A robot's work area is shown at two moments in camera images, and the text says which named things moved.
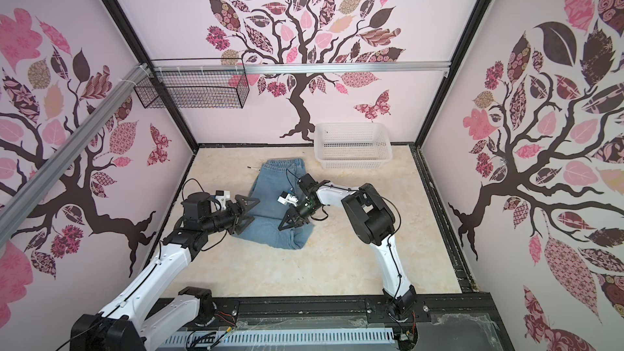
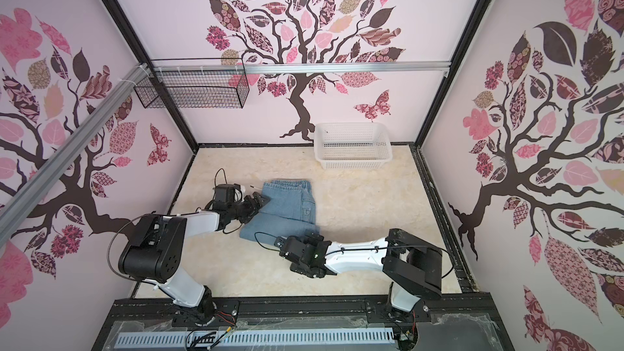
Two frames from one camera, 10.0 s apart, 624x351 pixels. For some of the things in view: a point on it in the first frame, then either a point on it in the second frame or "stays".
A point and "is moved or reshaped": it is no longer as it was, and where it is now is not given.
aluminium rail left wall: x=13 y=210 stays
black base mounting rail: x=444 y=314 stays
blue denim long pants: x=268 y=214 is moved or reshaped
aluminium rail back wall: x=273 y=67 stays
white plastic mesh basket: x=353 y=145 stays
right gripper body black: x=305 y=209 → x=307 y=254
